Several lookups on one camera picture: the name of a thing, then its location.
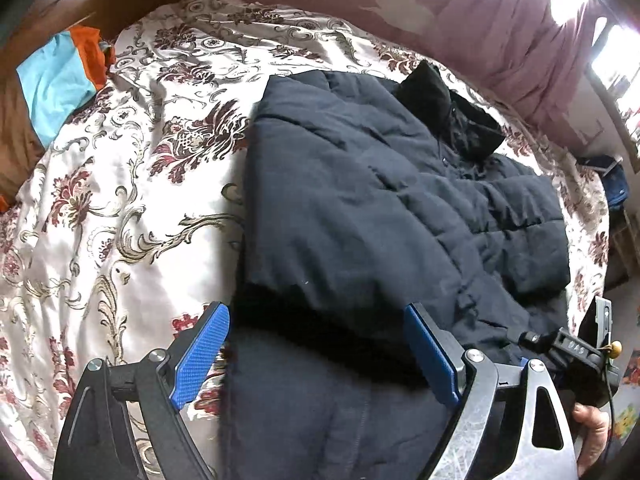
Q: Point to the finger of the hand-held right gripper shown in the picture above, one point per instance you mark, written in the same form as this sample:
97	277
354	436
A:
532	339

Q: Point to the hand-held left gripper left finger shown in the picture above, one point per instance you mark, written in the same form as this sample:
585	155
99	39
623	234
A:
200	355

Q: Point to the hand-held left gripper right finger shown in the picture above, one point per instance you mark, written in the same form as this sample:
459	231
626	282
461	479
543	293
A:
432	360

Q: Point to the dark navy padded jacket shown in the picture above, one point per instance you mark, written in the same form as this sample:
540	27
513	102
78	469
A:
375	220

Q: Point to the person's right hand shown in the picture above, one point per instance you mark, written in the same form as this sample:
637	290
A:
590	435

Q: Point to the colourful floor mat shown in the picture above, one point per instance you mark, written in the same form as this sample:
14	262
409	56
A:
627	405

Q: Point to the wooden chair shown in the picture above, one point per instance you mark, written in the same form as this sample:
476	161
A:
625	240

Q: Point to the floral bedspread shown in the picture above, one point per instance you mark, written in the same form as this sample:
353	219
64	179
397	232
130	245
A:
125	200

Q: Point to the blue bag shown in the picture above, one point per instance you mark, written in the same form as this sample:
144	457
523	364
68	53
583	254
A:
612	177

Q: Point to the brown pillow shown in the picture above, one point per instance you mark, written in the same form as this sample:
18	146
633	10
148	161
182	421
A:
17	140

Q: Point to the window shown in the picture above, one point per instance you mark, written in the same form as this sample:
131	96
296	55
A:
617	60

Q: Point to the pink curtain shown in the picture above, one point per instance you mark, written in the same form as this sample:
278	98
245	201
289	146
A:
520	35

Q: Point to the blue and orange cloth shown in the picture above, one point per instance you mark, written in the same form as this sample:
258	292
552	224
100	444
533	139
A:
60	75

